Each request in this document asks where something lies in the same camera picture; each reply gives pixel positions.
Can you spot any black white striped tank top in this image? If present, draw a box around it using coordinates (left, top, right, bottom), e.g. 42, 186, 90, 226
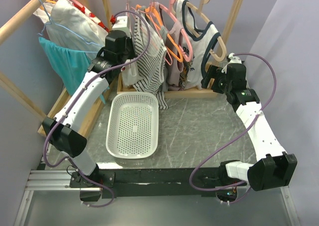
133, 11, 168, 109

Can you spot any orange plastic hanger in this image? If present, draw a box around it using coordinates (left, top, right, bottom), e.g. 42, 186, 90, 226
135, 4, 183, 62

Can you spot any thin pink wire hanger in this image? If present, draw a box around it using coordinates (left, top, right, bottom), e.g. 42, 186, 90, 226
121, 0, 144, 71

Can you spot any grey tank top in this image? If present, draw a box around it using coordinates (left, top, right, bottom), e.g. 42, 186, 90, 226
137, 11, 168, 93

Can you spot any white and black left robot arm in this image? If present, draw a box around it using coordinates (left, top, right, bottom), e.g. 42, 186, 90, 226
42, 30, 136, 187

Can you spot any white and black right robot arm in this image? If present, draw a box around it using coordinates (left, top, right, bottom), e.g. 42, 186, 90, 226
201, 63, 298, 191

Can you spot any white navy trimmed tank top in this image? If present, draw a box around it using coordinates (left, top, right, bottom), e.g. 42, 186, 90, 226
175, 0, 221, 90

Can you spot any mauve tank top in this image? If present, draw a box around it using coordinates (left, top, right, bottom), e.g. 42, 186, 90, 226
154, 1, 186, 91

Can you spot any beige wooden hanger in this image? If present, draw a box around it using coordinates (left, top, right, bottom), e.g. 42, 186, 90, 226
185, 0, 228, 61

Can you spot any thick pink plastic hanger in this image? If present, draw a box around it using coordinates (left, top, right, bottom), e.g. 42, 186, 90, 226
159, 0, 193, 62

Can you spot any wooden back clothes rack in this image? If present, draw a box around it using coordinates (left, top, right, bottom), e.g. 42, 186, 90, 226
99, 0, 249, 99

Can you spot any wooden clothes rack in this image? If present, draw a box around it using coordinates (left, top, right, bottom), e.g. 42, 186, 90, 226
99, 0, 249, 99
0, 0, 118, 138

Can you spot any white perforated plastic basket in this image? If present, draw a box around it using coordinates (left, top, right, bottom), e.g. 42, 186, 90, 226
106, 92, 159, 159

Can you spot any teal garment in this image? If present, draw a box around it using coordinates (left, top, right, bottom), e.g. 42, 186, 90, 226
38, 36, 104, 96

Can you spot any white shirt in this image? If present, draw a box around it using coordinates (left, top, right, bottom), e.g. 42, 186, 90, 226
46, 0, 110, 53

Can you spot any white red patterned garment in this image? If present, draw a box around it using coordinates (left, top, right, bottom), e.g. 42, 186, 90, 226
33, 3, 109, 32

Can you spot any wooden left clothes rack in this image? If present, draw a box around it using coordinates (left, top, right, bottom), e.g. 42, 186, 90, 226
0, 0, 118, 138

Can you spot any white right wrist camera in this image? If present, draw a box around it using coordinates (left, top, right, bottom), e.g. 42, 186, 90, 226
224, 53, 242, 72

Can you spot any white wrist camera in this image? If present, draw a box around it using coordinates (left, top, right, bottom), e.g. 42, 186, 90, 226
224, 53, 242, 72
112, 15, 131, 36

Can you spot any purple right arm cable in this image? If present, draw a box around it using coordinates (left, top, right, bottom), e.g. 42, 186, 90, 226
189, 52, 277, 207

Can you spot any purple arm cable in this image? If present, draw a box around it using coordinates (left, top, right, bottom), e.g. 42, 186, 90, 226
189, 52, 277, 207
43, 10, 152, 208

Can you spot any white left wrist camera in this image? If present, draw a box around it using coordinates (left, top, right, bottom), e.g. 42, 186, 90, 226
112, 15, 131, 36

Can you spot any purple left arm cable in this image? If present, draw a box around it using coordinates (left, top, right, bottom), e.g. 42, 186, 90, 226
43, 10, 152, 208

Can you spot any blue wire hanger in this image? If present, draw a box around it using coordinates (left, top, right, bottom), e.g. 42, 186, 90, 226
32, 0, 106, 54

